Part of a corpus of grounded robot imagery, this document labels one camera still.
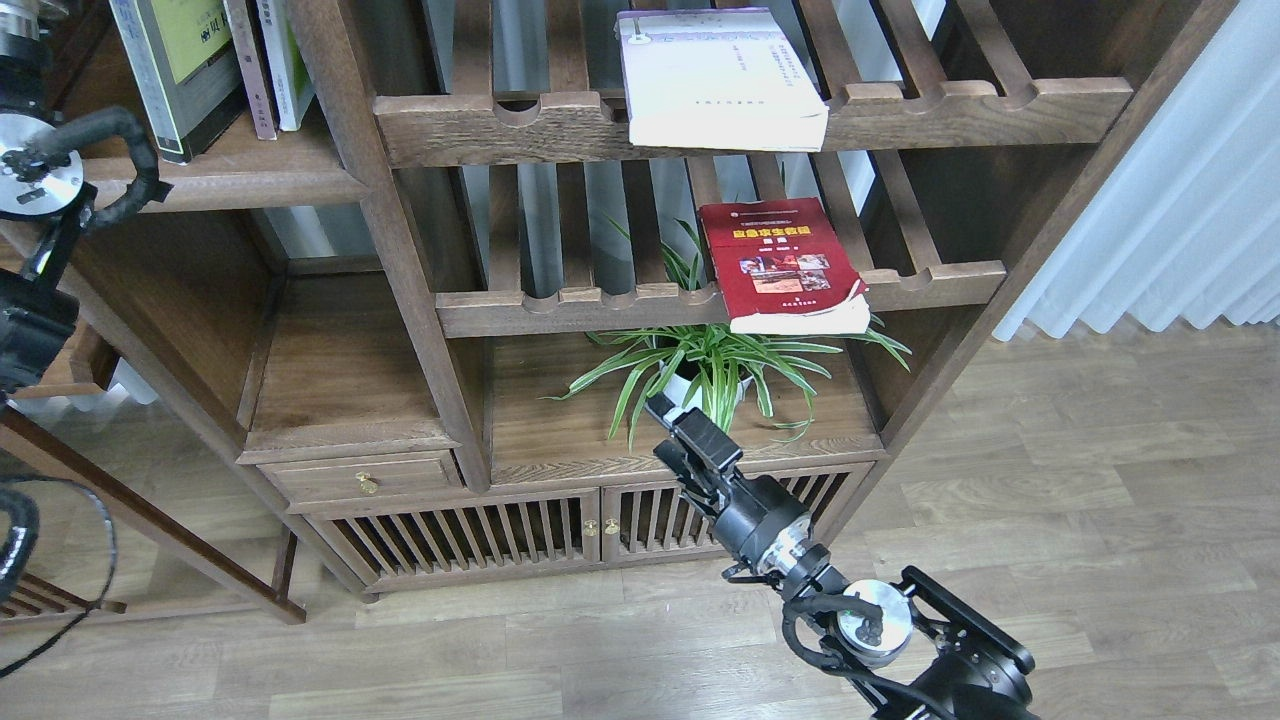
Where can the green spider plant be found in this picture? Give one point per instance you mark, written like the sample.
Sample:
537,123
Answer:
648,357

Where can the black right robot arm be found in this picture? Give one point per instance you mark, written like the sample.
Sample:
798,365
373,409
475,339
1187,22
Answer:
911,649

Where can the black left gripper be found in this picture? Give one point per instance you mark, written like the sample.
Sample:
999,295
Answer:
22,18

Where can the black yellow-green cover book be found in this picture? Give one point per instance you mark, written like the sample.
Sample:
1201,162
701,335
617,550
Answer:
184,63

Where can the white pleated curtain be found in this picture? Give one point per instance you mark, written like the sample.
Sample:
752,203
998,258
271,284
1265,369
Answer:
1186,227

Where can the dark wooden side furniture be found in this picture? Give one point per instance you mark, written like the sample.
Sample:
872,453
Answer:
85,367

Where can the brass drawer knob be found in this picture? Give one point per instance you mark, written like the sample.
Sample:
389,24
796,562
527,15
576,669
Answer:
368,485

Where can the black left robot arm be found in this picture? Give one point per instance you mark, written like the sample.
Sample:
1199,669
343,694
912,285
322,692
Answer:
43,181

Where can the white plant pot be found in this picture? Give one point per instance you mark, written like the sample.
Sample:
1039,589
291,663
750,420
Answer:
714,389

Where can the white green upright book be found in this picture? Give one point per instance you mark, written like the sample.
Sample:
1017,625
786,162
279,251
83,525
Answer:
290,81

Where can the brown wooden bookshelf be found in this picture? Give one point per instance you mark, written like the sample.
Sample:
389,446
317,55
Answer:
403,287

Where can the white lavender cover book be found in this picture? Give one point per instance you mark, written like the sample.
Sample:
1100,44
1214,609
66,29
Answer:
717,79

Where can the red cover book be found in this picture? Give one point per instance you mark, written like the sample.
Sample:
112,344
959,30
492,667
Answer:
781,269

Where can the brown spine upright book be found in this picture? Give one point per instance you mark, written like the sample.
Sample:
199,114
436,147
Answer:
243,20

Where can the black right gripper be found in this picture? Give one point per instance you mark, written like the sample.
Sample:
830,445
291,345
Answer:
765,529

